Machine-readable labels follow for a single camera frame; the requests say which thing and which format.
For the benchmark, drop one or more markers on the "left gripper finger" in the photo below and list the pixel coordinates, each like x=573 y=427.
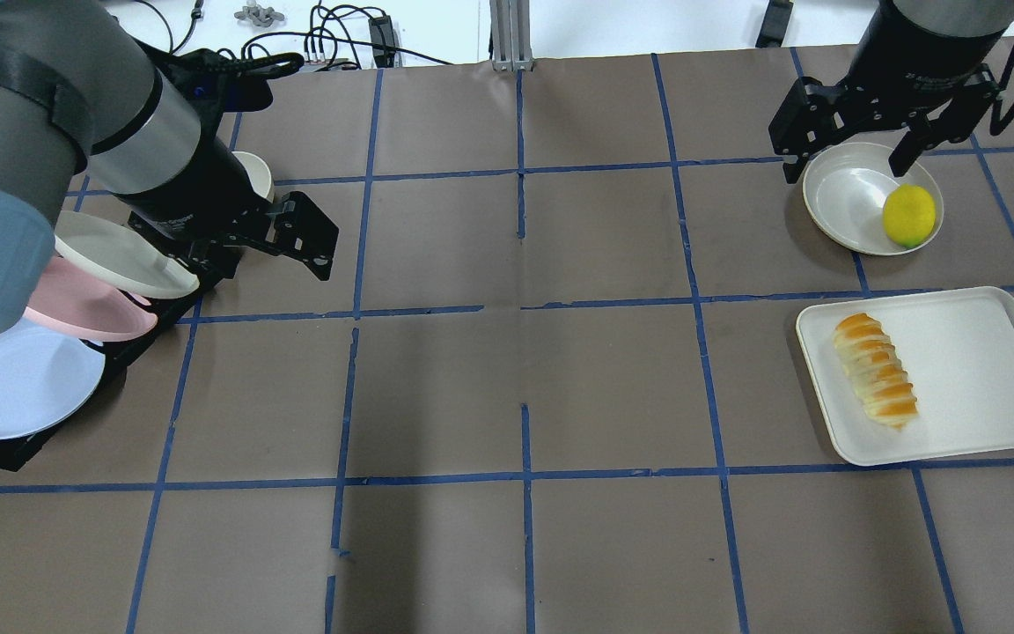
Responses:
x=309 y=235
x=186 y=270

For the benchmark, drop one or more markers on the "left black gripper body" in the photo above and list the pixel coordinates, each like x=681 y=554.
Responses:
x=196 y=195

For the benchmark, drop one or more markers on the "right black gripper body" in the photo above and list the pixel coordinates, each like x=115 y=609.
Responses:
x=899 y=60

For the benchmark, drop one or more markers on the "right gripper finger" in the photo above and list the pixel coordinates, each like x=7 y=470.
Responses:
x=804 y=124
x=929 y=121

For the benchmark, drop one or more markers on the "light blue plate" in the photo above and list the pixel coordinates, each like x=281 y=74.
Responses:
x=45 y=377

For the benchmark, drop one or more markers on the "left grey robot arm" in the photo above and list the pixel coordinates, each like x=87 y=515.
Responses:
x=79 y=95

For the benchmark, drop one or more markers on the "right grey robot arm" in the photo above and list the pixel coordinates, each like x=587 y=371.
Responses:
x=919 y=68

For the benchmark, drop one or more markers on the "cream plate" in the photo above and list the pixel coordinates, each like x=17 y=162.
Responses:
x=120 y=257

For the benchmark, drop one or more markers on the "pink plate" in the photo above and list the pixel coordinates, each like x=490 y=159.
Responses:
x=73 y=303

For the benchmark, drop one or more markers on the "sliced bread loaf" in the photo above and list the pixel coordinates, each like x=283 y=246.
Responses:
x=876 y=374

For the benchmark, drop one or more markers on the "black plate rack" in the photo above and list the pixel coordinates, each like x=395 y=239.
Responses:
x=14 y=453

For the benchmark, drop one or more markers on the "small white bowl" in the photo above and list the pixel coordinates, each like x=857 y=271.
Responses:
x=258 y=173

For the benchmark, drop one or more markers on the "beige bowl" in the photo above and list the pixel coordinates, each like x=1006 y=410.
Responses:
x=845 y=188

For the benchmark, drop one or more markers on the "black box at edge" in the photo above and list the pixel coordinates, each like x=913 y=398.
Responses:
x=774 y=24

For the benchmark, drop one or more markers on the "yellow lemon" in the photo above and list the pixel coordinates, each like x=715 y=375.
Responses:
x=909 y=216

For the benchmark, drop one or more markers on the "black power adapter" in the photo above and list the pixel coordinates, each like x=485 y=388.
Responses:
x=383 y=41

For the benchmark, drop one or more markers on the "white rectangular tray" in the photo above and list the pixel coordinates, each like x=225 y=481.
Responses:
x=957 y=347

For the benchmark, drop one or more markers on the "aluminium frame post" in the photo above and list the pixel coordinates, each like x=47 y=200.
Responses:
x=510 y=36

